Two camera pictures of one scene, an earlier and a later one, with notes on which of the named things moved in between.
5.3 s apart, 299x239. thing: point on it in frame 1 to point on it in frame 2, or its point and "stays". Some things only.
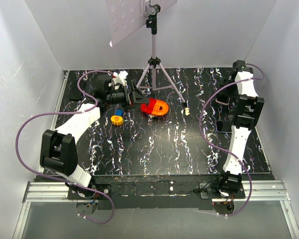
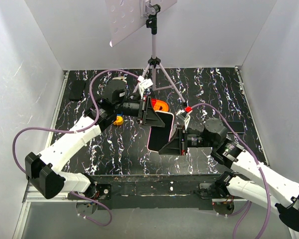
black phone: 223,100 to 159,136
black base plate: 129,191 stays
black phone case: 75,94 stays
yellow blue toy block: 117,119 stays
